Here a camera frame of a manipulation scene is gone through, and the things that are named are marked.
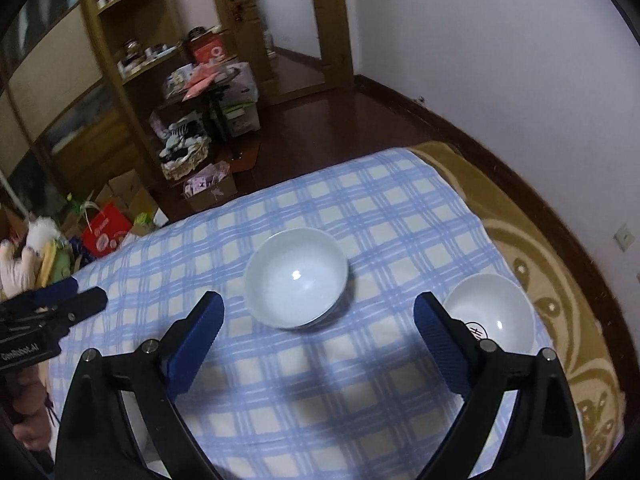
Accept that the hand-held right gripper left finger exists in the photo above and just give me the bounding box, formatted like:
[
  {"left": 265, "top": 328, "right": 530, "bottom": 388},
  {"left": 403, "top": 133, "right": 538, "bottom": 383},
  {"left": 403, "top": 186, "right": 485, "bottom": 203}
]
[{"left": 54, "top": 291, "right": 226, "bottom": 480}]

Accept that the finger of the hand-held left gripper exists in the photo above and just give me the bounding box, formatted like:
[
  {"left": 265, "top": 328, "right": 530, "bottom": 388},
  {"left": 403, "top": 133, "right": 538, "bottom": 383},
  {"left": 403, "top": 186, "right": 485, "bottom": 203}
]
[
  {"left": 30, "top": 286, "right": 109, "bottom": 337},
  {"left": 0, "top": 277, "right": 80, "bottom": 313}
]

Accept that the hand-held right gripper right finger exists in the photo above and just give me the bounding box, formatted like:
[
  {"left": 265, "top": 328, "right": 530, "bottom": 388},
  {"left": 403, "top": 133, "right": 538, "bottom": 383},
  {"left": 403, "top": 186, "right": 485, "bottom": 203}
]
[{"left": 413, "top": 291, "right": 586, "bottom": 480}]

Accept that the white bowl with red seal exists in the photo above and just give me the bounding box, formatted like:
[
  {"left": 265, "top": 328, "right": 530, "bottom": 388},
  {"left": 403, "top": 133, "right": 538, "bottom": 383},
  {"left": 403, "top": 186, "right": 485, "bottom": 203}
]
[{"left": 442, "top": 273, "right": 536, "bottom": 356}]

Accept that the red patterned bowl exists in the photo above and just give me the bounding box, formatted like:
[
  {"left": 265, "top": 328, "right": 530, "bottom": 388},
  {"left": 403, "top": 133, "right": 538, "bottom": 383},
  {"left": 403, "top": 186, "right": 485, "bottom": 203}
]
[{"left": 243, "top": 227, "right": 350, "bottom": 331}]

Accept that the person's left hand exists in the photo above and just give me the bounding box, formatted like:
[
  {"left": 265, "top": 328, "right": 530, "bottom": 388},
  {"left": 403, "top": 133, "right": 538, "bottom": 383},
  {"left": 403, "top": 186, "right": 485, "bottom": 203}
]
[{"left": 5, "top": 366, "right": 56, "bottom": 448}]

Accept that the white stuffed toy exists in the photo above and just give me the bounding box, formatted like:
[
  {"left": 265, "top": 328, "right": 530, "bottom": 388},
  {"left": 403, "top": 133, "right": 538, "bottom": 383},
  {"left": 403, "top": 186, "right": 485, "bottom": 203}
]
[{"left": 0, "top": 215, "right": 76, "bottom": 302}]

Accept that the red paper bag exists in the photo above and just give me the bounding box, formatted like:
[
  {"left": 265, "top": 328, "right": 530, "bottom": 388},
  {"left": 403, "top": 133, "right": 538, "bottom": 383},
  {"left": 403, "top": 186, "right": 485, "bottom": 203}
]
[{"left": 80, "top": 200, "right": 133, "bottom": 259}]

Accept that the brown cardboard box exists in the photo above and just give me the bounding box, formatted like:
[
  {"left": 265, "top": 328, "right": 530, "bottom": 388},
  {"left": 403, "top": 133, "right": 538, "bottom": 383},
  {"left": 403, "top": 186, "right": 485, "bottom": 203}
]
[{"left": 95, "top": 170, "right": 162, "bottom": 232}]

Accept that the cardboard box with pink packets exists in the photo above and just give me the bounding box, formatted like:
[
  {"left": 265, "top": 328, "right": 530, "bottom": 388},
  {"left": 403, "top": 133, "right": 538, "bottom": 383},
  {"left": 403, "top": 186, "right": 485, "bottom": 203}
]
[{"left": 182, "top": 160, "right": 239, "bottom": 214}]

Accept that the blue plaid blanket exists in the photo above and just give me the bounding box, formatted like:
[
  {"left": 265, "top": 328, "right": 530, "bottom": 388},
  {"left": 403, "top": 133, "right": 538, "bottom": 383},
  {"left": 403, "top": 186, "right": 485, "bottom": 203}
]
[{"left": 47, "top": 147, "right": 556, "bottom": 480}]

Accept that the wicker basket with clothes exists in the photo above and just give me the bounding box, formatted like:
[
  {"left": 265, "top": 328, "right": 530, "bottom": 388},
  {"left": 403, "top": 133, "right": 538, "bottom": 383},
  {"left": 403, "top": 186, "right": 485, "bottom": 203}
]
[{"left": 150, "top": 110, "right": 213, "bottom": 182}]

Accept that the wooden shelf unit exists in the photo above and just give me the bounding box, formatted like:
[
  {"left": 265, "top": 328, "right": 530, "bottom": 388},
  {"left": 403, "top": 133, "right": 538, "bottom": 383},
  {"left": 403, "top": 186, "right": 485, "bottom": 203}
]
[{"left": 0, "top": 0, "right": 187, "bottom": 221}]

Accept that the black tripod stand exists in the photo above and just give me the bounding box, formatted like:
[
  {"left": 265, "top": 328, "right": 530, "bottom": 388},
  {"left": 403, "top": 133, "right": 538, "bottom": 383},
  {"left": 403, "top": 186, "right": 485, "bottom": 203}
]
[{"left": 200, "top": 82, "right": 232, "bottom": 142}]

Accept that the stack of printed boxes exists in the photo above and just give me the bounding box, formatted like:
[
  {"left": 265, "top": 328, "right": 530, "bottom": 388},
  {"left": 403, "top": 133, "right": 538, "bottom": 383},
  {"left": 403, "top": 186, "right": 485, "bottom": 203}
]
[{"left": 165, "top": 25, "right": 262, "bottom": 141}]

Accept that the wooden door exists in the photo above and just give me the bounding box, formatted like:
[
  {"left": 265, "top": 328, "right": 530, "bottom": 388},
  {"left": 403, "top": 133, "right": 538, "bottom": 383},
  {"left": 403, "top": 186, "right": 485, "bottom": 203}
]
[{"left": 205, "top": 0, "right": 275, "bottom": 108}]

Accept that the white wall socket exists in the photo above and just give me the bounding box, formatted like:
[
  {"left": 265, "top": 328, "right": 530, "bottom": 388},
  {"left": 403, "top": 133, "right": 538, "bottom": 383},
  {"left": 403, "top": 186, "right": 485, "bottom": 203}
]
[{"left": 614, "top": 222, "right": 637, "bottom": 252}]

